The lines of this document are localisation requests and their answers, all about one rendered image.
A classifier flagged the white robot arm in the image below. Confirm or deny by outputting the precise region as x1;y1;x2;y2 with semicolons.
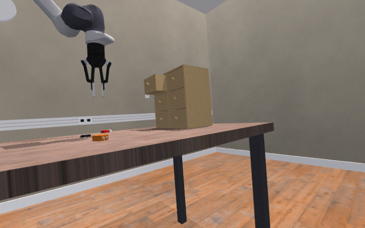
33;0;114;46

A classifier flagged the brown wooden drawer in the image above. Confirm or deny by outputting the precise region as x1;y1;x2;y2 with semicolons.
167;68;184;90
144;74;167;95
168;88;185;109
156;111;170;127
169;109;187;127
155;93;168;111

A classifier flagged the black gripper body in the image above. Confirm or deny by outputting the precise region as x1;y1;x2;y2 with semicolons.
86;42;106;68

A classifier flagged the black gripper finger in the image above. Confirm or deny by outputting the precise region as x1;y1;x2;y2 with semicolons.
98;59;111;98
81;58;95;98

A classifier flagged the brown wooden chest of drawers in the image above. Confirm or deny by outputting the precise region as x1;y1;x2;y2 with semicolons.
154;65;213;128

